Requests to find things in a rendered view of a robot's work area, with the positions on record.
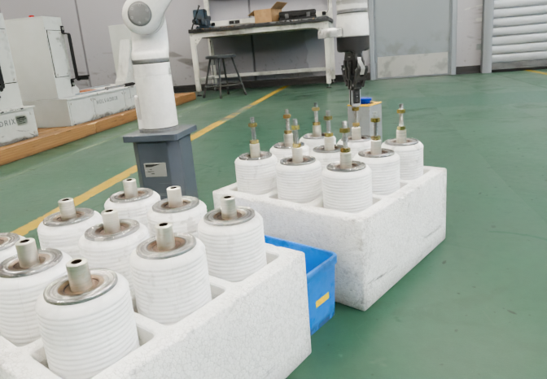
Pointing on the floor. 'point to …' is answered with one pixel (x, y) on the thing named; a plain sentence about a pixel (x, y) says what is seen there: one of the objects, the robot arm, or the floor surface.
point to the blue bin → (315, 280)
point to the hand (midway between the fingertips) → (354, 98)
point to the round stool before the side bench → (220, 74)
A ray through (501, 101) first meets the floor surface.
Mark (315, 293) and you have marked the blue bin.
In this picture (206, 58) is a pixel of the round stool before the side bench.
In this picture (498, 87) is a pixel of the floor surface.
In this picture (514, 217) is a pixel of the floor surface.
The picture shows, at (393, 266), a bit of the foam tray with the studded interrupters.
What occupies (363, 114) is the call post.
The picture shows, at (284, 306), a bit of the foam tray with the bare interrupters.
